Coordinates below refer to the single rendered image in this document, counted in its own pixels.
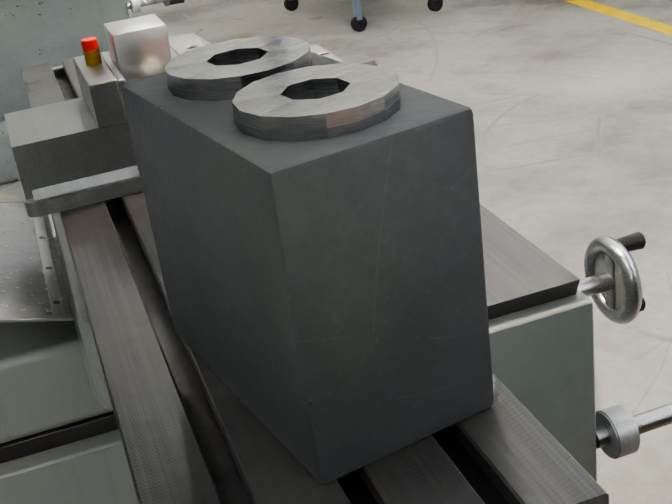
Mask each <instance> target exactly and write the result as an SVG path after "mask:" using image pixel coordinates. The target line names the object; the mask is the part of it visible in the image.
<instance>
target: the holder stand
mask: <svg viewBox="0 0 672 504"><path fill-rule="evenodd" d="M164 71H165V72H163V73H159V74H155V75H152V76H148V77H144V78H140V79H137V80H133V81H129V82H125V83H124V84H122V85H121V94H122V99H123V103H124V107H125V112H126V116H127V121H128V125H129V130H130V134H131V139H132V143H133V147H134V152H135V156H136V161H137V165H138V170H139V174H140V179H141V183H142V187H143V192H144V196H145V201H146V205H147V210H148V214H149V218H150V223H151V227H152V232H153V236H154V241H155V245H156V250H157V254H158V258H159V263H160V267H161V272H162V276H163V281H164V285H165V290H166V294H167V298H168V303H169V307H170V312H171V316H172V321H173V325H174V330H175V332H176V333H177V334H178V336H179V337H180V338H181V339H182V340H183V341H184V342H185V343H186V344H187V345H188V346H189V347H190V348H191V349H192V350H193V351H194V352H195V353H196V354H197V355H198V356H199V357H200V358H201V359H202V361H203V362H204V363H205V364H206V365H207V366H208V367H209V368H210V369H211V370H212V371H213V372H214V373H215V374H216V375H217V376H218V377H219V378H220V379H221V380H222V381H223V382H224V383H225V385H226V386H227V387H228V388H229V389H230V390H231V391H232V392H233V393H234V394H235V395H236V396H237V397H238V398H239V399H240V400H241V401H242V402H243V403H244V404H245V405H246V406H247V407H248V409H249V410H250V411H251V412H252V413H253V414H254V415H255V416H256V417H257V418H258V419H259V420H260V421H261V422H262V423H263V424H264V425H265V426H266V427H267V428H268V429H269V430H270V431H271V433H272V434H273V435H274V436H275V437H276V438H277V439H278V440H279V441H280V442H281V443H282V444H283V445H284V446H285V447H286V448H287V449H288V450H289V451H290V452H291V453H292V454H293V455H294V457H295V458H296V459H297V460H298V461H299V462H300V463H301V464H302V465H303V466H304V467H305V468H306V469H307V470H308V471H309V472H310V473H311V474H312V475H313V476H314V477H315V478H316V479H317V481H318V482H319V483H321V484H327V483H329V482H331V481H333V480H336V479H338V478H340V477H342V476H344V475H346V474H348V473H351V472H353V471H355V470H357V469H359V468H361V467H363V466H365V465H368V464H370V463H372V462H374V461H376V460H378V459H380V458H383V457H385V456H387V455H389V454H391V453H393V452H395V451H398V450H400V449H402V448H404V447H406V446H408V445H410V444H412V443H415V442H417V441H419V440H421V439H423V438H425V437H427V436H430V435H432V434H434V433H436V432H438V431H440V430H442V429H444V428H447V427H449V426H451V425H453V424H455V423H457V422H459V421H462V420H464V419H466V418H468V417H470V416H472V415H474V414H476V413H479V412H481V411H483V410H485V409H487V408H489V407H491V406H492V405H493V403H494V393H493V379H492V366H491V352H490V338H489V325H488V311H487V297H486V284H485V270H484V256H483V243H482V229H481V215H480V202H479V188H478V174H477V161H476V147H475V133H474V120H473V112H472V110H471V108H470V107H467V106H465V105H462V104H459V103H456V102H453V101H450V100H447V99H445V98H442V97H439V96H436V95H433V94H430V93H428V92H425V91H422V90H419V89H416V88H413V87H411V86H408V85H405V84H402V83H399V78H398V75H397V74H396V73H394V72H392V71H391V70H389V69H388V68H385V67H379V66H374V65H369V64H345V63H342V62H340V61H337V60H334V59H331V58H328V57H325V56H322V55H320V54H317V53H314V52H311V49H310V45H309V44H308V43H306V42H305V41H303V40H302V39H297V38H292V37H286V36H259V37H250V38H241V39H233V40H228V41H223V42H218V43H214V44H209V45H205V46H202V47H199V48H196V49H193V50H190V51H187V52H184V53H183V54H181V55H179V56H177V57H175V58H173V59H171V60H170V61H169V62H168V63H167V65H166V66H165V67H164Z"/></svg>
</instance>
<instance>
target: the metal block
mask: <svg viewBox="0 0 672 504"><path fill-rule="evenodd" d="M104 29H105V33H106V37H107V42H108V46H109V51H110V55H111V60H112V61H113V63H114V64H115V65H116V67H117V68H118V70H119V71H120V73H121V74H122V75H123V77H124V78H125V80H126V82H129V81H133V80H137V79H140V78H144V77H148V76H152V75H155V74H159V73H163V72H165V71H164V67H165V66H166V65H167V63H168V62H169V61H170V60H171V59H172V54H171V49H170V44H169V39H168V34H167V29H166V25H165V24H164V23H163V22H162V21H161V20H160V19H159V18H158V17H157V16H156V15H155V14H150V15H145V16H140V17H135V18H130V19H125V20H120V21H115V22H110V23H105V24H104Z"/></svg>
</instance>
